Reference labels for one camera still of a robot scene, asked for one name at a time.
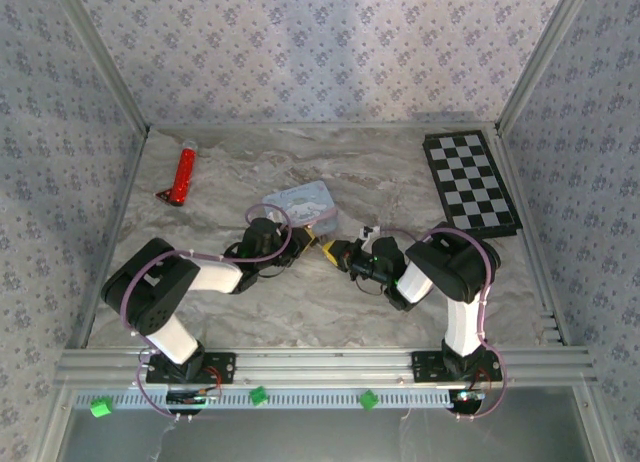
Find cartoon dog tin box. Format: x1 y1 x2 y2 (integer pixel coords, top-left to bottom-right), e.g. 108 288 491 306
261 180 339 236

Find long aluminium mounting rail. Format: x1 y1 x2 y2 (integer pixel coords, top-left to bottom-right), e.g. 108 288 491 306
53 348 600 387

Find black grey chessboard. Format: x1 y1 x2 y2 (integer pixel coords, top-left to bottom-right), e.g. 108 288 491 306
422 129 525 241

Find grey slotted cable duct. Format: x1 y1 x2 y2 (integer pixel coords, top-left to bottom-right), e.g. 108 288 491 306
73 387 455 412

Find aluminium table side rail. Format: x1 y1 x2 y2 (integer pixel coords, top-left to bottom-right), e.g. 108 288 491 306
494 126 574 347
62 126 151 353

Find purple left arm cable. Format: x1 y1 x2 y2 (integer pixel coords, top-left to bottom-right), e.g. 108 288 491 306
119 201 294 423

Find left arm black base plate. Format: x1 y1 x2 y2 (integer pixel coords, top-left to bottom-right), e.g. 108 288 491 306
144 350 237 385

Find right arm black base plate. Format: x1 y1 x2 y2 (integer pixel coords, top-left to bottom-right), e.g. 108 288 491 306
410 350 503 383

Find aluminium corner post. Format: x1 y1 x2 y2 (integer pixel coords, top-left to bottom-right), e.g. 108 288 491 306
495 0 597 136
48 0 152 136

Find grey metal panel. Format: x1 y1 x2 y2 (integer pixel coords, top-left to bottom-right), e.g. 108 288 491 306
54 410 601 462

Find red glitter microphone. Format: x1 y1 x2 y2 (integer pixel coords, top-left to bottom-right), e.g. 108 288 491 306
170 137 200 208

